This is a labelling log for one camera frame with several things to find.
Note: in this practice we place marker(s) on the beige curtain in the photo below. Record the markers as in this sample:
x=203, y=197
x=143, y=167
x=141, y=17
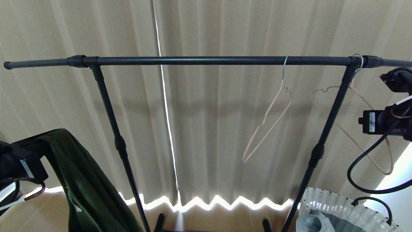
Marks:
x=225, y=129

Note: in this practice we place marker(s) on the green sleeveless shirt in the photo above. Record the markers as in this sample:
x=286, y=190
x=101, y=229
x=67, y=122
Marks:
x=87, y=193

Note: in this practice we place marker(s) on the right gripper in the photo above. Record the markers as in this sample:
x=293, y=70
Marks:
x=381, y=122

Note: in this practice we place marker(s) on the white laundry basket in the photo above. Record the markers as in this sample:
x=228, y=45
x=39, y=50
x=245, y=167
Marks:
x=322, y=199

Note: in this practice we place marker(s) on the pale grey garment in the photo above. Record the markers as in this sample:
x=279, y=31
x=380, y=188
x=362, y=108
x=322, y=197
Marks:
x=310, y=224

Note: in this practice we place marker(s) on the black clothes rack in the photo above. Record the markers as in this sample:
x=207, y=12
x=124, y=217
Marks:
x=193, y=60

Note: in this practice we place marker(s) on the pink clothes hanger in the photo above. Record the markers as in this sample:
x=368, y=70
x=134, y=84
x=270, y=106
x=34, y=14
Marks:
x=283, y=69
x=385, y=173

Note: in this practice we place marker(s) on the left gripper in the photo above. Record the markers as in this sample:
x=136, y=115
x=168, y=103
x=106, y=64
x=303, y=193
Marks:
x=19, y=164

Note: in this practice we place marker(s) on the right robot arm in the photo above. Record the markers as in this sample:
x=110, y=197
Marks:
x=402, y=100

